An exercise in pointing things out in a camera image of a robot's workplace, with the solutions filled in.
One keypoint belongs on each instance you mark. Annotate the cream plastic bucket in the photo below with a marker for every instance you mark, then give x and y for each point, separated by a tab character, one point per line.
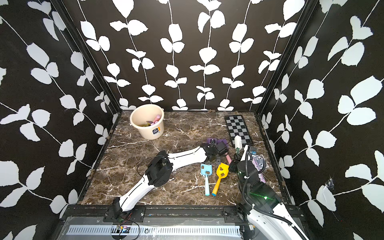
145	113

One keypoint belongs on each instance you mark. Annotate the light blue trowel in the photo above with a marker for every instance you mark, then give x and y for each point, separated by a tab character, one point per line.
206	171

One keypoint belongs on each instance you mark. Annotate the white perforated cable tray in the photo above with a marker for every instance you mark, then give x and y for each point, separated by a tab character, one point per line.
115	230

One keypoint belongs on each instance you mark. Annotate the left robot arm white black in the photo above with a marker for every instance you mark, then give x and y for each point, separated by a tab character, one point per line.
160	168

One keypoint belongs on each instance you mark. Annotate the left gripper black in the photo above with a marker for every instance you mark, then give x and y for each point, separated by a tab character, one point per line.
219	159

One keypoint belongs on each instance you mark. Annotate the playing card deck box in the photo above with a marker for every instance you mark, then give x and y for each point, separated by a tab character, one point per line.
259	159

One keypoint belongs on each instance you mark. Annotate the black front rail base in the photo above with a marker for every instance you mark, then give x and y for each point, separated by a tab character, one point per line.
231	214

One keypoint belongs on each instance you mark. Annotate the black white checkerboard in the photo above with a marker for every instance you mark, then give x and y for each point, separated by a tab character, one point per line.
236	126

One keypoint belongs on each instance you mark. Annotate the green white scrub brush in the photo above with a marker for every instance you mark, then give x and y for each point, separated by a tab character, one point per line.
238	147

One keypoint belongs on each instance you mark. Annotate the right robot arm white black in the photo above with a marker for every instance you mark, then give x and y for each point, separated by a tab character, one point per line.
261	210

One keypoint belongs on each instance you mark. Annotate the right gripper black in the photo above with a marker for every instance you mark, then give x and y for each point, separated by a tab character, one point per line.
234	166

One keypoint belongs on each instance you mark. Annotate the purple trowel pink handle right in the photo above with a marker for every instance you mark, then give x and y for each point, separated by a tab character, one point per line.
229	159

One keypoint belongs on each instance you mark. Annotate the purple square trowel pink handle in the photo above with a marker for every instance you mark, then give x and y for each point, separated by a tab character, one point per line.
216	141

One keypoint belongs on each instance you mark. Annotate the purple square trowel front row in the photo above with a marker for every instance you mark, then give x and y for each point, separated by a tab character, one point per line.
157	118

